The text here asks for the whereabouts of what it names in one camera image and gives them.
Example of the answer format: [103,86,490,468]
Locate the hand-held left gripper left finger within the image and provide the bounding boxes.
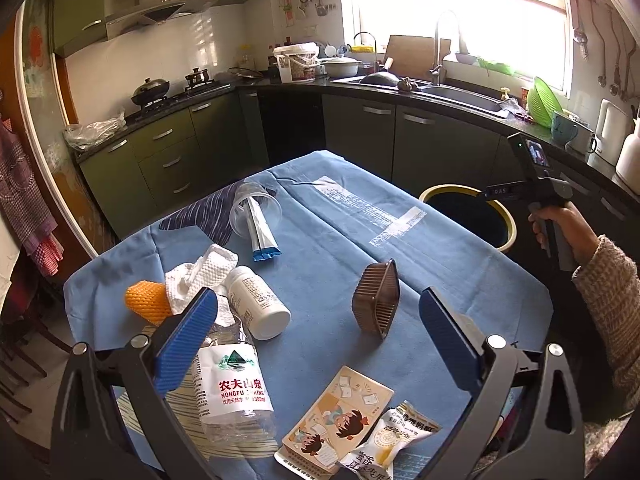
[50,286,221,480]

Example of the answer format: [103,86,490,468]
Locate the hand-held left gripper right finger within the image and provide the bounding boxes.
[419,287,586,480]

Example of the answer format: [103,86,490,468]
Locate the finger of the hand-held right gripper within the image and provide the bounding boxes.
[477,186,526,201]

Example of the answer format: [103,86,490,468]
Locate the yellow rimmed bin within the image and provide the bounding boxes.
[419,184,517,253]

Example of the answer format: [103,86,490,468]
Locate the brown plastic tray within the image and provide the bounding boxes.
[351,258,402,341]

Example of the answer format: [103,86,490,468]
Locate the white paper towel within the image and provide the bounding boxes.
[165,244,239,317]

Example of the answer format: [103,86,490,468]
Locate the white pill bottle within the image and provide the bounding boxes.
[227,266,292,341]

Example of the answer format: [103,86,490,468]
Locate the clear plastic water bottle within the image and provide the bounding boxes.
[192,305,278,458]

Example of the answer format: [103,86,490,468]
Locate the white yellow snack wrapper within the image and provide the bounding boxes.
[339,400,443,480]

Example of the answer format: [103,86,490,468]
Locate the blue white sachet packet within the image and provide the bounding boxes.
[246,199,280,264]

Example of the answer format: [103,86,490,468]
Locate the clear plastic cup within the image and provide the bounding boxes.
[229,182,283,241]

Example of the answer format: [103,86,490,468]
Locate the cartoon printed paper box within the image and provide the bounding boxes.
[275,366,395,473]

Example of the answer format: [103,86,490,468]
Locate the person's right forearm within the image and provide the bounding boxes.
[570,234,640,411]

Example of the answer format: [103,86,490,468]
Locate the person's right hand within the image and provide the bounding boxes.
[528,204,601,267]

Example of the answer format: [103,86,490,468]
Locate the teal ceramic mug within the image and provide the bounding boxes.
[551,111,581,146]

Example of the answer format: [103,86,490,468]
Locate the green plastic colander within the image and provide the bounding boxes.
[530,76,568,128]

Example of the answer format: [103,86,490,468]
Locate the white electric kettle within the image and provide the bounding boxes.
[595,99,638,166]

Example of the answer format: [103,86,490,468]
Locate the white thermos jug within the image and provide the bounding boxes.
[615,105,640,196]

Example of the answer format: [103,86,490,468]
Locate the steel kitchen sink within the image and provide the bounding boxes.
[332,72,506,113]

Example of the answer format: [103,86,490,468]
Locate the green plastic basket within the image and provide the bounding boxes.
[477,56,516,76]

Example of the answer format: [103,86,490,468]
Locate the hanging metal ladle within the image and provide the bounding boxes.
[574,0,592,61]
[607,10,625,97]

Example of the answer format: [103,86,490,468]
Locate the blue printed tablecloth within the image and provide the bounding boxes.
[62,150,556,480]

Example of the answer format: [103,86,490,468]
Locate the steel kitchen faucet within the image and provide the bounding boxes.
[429,10,461,87]

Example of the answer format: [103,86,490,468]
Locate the kitchen window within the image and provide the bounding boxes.
[340,0,573,86]

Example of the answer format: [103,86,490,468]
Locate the dark wooden chair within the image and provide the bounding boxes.
[0,260,71,411]

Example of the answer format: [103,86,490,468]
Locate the wooden cutting board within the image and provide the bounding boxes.
[385,35,452,81]

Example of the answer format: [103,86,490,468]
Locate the green kitchen base cabinets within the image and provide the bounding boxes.
[77,87,636,241]

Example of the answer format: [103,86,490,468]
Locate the white enamel pot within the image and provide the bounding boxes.
[320,56,362,78]

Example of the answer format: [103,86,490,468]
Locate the checkered apron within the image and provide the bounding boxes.
[0,117,65,277]

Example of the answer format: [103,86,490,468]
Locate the clear plastic bag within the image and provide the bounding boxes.
[63,110,127,151]

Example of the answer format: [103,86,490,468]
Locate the white plastic bucket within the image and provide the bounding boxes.
[272,44,321,83]

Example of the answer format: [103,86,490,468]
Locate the black gas stove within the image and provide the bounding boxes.
[131,79,236,113]

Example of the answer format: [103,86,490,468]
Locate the black lidded wok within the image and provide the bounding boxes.
[131,77,171,106]

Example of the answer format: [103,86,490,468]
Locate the dark wok with handle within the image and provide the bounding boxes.
[360,57,401,86]

